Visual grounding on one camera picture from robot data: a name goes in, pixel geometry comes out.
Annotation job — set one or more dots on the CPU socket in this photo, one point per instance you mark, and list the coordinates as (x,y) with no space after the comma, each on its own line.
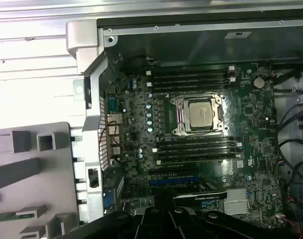
(176,100)

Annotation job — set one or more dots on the grey parts rack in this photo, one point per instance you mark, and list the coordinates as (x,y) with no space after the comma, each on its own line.
(54,174)

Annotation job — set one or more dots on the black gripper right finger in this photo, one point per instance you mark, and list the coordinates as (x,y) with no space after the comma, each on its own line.
(181,224)

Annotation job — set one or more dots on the black RAM slot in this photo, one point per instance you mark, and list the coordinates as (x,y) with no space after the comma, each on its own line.
(191,75)
(198,141)
(198,147)
(198,153)
(191,87)
(198,159)
(191,81)
(148,73)

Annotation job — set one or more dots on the blue expansion slot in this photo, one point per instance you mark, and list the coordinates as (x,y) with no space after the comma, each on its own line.
(173,183)

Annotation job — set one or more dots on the black graphics card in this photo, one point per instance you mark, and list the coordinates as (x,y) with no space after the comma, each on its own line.
(203,193)

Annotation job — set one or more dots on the small white barcode sticker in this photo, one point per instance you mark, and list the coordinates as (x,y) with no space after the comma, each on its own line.
(238,35)

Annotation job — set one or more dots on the silver finned heatsink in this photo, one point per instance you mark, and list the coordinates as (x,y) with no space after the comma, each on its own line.
(237,201)

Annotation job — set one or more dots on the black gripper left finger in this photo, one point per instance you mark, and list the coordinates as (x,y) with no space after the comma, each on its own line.
(153,224)

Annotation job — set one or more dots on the green RAM stick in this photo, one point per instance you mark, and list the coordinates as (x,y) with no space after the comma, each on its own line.
(7,218)

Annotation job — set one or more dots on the black PC case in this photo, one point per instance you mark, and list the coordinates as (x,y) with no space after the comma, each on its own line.
(191,47)

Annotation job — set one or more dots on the silver metal drive cage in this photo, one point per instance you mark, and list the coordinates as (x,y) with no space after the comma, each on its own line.
(289,83)

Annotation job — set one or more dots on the silver coin battery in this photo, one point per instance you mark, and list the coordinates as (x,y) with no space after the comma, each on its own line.
(259,82)

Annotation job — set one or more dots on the green motherboard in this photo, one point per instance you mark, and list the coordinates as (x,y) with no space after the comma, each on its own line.
(253,124)

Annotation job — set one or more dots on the silver CPU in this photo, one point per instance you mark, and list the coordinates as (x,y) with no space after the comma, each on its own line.
(201,114)

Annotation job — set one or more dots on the metal socket cover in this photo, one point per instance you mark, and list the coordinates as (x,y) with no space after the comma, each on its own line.
(182,114)

